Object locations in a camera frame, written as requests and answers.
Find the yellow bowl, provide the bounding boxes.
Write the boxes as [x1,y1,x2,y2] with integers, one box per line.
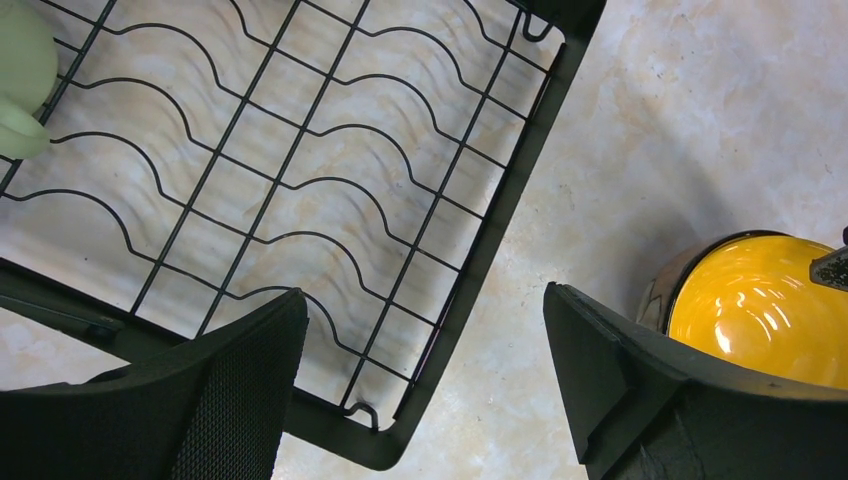
[666,234,847,389]

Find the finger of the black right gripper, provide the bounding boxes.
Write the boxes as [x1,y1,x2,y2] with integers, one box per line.
[809,229,847,292]

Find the green white mug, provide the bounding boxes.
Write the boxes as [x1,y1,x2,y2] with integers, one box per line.
[1,1,58,159]

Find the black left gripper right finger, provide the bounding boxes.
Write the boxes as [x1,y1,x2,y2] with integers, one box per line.
[543,283,847,479]

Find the brown glazed bowl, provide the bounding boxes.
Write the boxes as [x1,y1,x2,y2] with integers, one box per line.
[635,244,705,334]

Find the black wire dish rack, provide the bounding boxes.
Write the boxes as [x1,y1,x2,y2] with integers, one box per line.
[1,1,605,471]

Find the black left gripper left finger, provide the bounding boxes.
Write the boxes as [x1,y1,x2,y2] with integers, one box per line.
[1,290,308,479]

